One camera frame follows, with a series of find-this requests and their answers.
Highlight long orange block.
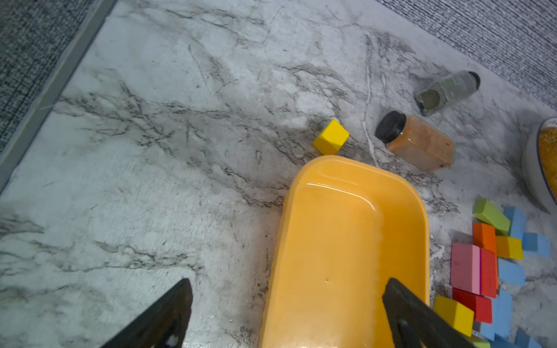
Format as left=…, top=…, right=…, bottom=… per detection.
left=472, top=223, right=497, bottom=254

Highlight small yellow block by orange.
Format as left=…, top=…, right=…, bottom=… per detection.
left=495, top=236, right=524, bottom=260

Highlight green cube middle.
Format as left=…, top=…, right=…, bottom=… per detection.
left=464, top=336, right=491, bottom=348

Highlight small red cube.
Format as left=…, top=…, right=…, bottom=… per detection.
left=453, top=288, right=493, bottom=324

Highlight brown spice jar black lid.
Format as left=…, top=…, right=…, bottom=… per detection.
left=375, top=111, right=455, bottom=172

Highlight blue block centre low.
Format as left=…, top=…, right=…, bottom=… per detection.
left=490, top=336, right=519, bottom=348

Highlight clear spice jar green contents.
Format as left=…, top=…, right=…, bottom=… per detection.
left=414, top=70, right=481, bottom=116

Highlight green block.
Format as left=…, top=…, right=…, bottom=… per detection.
left=473, top=198, right=511, bottom=236

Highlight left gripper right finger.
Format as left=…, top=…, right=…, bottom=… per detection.
left=382, top=278, right=473, bottom=347

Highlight yellow plastic tray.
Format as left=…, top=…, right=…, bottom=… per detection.
left=259, top=155, right=430, bottom=347

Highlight pink block upper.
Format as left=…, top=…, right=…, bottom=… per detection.
left=451, top=243, right=480, bottom=294

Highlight red block upper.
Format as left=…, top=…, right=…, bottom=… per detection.
left=480, top=248, right=498, bottom=299

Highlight patterned bowl with yellow contents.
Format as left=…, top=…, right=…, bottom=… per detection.
left=522, top=117, right=556, bottom=215

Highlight lone yellow cube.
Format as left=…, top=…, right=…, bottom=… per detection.
left=313, top=119, right=350, bottom=155

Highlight blue cube centre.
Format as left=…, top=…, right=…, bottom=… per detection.
left=515, top=330, right=542, bottom=348

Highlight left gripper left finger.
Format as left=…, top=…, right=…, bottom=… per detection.
left=102, top=278, right=193, bottom=348

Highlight yellow cube middle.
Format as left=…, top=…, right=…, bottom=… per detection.
left=434, top=295, right=474, bottom=336

